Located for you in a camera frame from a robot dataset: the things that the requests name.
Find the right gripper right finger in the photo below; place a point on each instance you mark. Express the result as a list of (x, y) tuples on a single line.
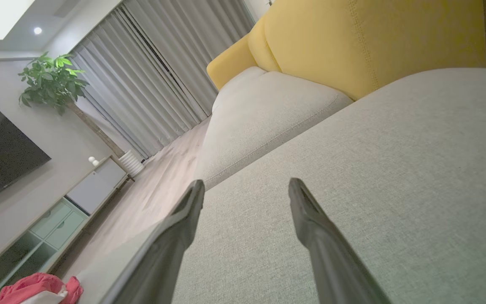
[(331, 261)]

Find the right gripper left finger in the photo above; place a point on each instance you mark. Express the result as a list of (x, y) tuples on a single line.
[(158, 261)]

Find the red basketball shorts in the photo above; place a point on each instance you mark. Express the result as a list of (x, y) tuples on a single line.
[(74, 289)]

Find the red Bulls basketball jersey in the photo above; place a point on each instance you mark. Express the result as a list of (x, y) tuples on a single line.
[(28, 289)]

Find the white ribbed plant pot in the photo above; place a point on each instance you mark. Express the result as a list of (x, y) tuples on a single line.
[(132, 163)]

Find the long low TV cabinet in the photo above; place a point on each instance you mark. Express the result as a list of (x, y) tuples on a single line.
[(57, 219)]

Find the small white figurine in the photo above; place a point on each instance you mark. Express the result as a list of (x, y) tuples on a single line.
[(93, 161)]

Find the large grey sofa seat cushion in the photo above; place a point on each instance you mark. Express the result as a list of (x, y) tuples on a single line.
[(416, 169)]

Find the black flat television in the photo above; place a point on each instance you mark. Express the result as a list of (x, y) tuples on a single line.
[(2, 156)]

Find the grey pleated curtain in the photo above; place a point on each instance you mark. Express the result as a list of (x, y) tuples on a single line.
[(154, 71)]

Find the yellow sofa end backrest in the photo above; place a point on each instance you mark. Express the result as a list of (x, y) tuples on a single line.
[(228, 67)]

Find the green potted tree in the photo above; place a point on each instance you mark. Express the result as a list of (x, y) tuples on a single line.
[(51, 82)]

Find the narrow yellow sofa backrest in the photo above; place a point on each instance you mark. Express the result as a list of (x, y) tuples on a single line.
[(262, 50)]

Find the wide yellow sofa backrest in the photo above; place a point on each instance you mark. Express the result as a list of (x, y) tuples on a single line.
[(373, 42)]

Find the round ceiling spotlight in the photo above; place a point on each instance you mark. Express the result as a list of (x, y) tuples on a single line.
[(37, 31)]

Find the ceiling air vent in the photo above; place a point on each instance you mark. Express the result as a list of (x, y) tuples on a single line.
[(66, 7)]

